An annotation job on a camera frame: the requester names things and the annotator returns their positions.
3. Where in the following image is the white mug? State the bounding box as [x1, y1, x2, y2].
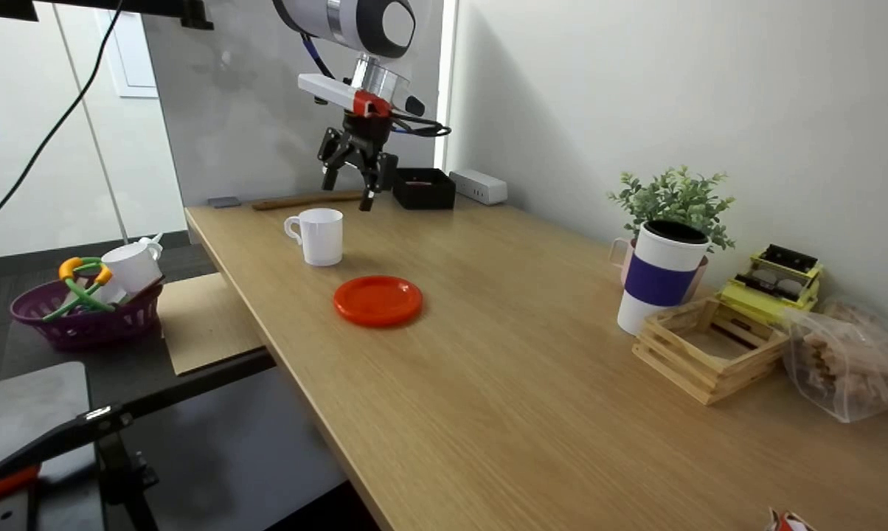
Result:
[281, 205, 349, 269]

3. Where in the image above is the purple plastic basket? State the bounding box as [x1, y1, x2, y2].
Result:
[10, 278, 165, 354]

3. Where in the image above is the green toy piece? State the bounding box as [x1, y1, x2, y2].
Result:
[41, 260, 116, 320]

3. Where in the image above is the black box with red label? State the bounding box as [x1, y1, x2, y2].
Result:
[393, 164, 457, 211]

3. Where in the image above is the small green potted plant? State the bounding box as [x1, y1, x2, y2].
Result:
[613, 164, 737, 253]

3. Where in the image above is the white cup with purple sleeve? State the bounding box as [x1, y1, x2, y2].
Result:
[613, 217, 710, 338]

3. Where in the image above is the clear bag of snacks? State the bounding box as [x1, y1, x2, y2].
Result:
[781, 304, 888, 424]

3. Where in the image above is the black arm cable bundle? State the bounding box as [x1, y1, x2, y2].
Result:
[387, 95, 455, 142]

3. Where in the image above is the brown cardboard sheet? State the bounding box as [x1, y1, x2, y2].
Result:
[156, 272, 269, 377]

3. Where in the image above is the yellow toy ring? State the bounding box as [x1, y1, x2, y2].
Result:
[56, 253, 116, 288]

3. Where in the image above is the orange round plate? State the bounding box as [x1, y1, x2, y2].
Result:
[331, 273, 429, 331]

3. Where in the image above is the black hanging cable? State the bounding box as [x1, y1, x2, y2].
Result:
[0, 0, 129, 239]

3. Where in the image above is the small red white wrapped candy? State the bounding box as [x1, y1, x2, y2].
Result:
[767, 506, 815, 531]

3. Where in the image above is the black tripod stand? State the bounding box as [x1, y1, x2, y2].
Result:
[0, 347, 278, 531]

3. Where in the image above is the red gripper mount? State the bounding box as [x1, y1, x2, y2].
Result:
[352, 87, 396, 124]

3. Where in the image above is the white rectangular device box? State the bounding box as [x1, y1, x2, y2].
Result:
[448, 164, 510, 205]

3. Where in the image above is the white toy kettle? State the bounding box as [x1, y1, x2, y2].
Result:
[101, 232, 165, 306]

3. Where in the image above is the small wooden slat crate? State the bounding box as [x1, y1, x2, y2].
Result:
[632, 291, 795, 407]

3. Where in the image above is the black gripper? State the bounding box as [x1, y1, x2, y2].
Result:
[315, 115, 404, 216]

